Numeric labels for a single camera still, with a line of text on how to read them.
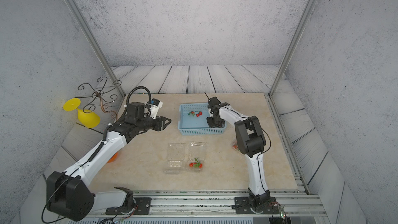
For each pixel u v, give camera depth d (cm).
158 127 71
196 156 90
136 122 62
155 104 71
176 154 91
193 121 106
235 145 93
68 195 40
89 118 78
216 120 88
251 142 57
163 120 73
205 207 74
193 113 108
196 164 84
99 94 79
